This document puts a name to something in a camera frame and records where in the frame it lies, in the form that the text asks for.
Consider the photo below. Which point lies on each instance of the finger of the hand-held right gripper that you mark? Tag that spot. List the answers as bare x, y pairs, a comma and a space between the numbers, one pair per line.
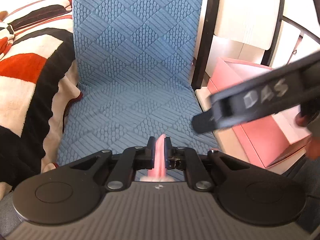
203, 122

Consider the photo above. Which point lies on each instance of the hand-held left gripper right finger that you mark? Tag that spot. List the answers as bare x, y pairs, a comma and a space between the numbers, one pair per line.
167, 152

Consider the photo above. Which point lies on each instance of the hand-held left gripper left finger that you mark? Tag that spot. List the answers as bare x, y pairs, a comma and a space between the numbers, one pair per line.
150, 152

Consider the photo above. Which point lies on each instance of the pink shoe box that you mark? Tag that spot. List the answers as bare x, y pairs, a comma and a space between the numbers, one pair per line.
252, 140

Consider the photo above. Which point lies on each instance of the person's right hand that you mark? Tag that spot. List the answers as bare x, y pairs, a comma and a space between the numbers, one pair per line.
312, 145

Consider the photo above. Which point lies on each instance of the pink shoe box lid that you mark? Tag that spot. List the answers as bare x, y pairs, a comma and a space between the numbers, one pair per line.
285, 160

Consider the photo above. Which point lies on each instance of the blue textured chair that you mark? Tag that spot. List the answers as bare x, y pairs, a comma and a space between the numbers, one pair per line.
130, 55

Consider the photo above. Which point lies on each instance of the striped red black white blanket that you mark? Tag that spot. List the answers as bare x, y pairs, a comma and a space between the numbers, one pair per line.
27, 75

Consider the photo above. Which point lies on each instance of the black curved metal rail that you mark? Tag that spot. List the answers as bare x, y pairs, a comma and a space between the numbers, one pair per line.
303, 28

